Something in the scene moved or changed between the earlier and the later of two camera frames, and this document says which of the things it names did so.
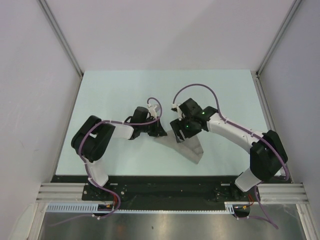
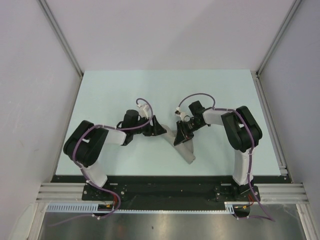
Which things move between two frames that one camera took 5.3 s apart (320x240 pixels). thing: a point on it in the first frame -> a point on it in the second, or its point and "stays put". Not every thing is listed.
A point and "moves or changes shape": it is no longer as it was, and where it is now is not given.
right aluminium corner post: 294,6 stays put
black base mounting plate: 162,192 stays put
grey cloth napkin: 190,149 moves or changes shape
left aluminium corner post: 57,29 stays put
